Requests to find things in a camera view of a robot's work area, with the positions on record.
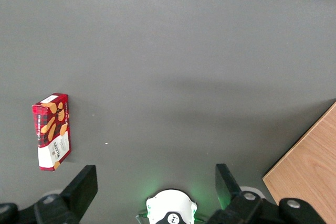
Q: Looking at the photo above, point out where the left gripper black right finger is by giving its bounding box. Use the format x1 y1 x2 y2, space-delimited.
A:
207 163 327 224

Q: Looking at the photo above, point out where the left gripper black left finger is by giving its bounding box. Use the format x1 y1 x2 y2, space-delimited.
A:
0 165 98 224

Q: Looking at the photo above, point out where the red cookie box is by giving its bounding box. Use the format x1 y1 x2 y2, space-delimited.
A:
31 93 71 172

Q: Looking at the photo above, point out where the wooden two-drawer cabinet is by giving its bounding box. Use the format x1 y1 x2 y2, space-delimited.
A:
262 99 336 224

